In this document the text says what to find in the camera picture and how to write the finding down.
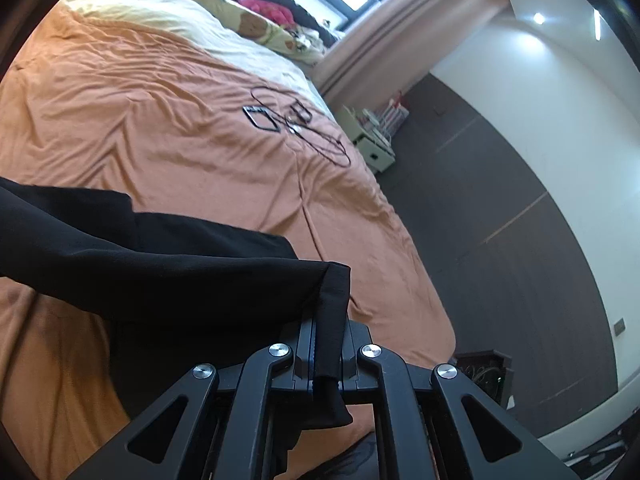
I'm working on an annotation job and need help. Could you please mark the bear printed window cushion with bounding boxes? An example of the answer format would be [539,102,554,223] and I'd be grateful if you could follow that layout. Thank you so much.
[185,0,326,63]

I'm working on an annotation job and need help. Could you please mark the orange and cream blanket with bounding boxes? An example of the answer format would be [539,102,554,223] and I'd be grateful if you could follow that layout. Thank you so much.
[0,0,457,480]

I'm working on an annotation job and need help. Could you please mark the black box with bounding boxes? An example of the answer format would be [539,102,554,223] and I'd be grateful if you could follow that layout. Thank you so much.
[454,351,515,408]

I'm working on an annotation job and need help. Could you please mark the pink curtain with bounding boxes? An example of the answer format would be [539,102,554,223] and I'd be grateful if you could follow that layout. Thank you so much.
[320,0,506,96]

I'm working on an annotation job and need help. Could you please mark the cream nightstand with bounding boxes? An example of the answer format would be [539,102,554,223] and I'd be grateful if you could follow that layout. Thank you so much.
[336,105,396,175]

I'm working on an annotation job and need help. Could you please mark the striped bag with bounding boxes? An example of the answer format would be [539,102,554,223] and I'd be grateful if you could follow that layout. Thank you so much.
[377,91,412,138]

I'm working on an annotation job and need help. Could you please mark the thin black cable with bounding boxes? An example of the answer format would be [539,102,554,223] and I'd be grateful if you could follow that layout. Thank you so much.
[251,86,352,167]

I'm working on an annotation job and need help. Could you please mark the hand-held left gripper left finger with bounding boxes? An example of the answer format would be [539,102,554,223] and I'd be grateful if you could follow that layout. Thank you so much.
[65,320,315,480]

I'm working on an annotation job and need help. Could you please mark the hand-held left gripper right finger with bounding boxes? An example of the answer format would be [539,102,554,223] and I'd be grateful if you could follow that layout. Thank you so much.
[340,322,576,480]

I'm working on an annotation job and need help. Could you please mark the black pants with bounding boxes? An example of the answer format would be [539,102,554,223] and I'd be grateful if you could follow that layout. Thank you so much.
[0,176,354,476]

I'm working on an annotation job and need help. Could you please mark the pink cloth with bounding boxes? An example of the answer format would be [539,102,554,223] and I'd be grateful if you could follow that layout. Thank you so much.
[237,0,296,26]

